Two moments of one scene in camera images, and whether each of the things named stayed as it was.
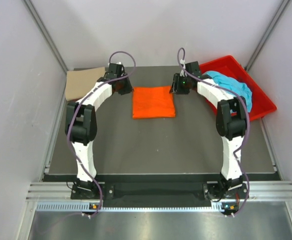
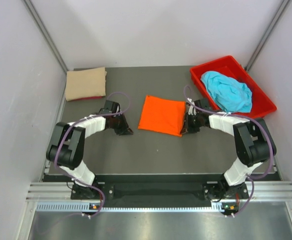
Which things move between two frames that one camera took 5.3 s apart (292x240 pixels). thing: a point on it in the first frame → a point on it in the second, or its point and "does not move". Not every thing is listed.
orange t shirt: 152,102 → 163,115
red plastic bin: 262,105 does not move
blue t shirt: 235,86 does not move
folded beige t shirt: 79,82 does not move
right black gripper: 175,88 → 188,128
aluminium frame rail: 264,191 does not move
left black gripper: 129,88 → 125,129
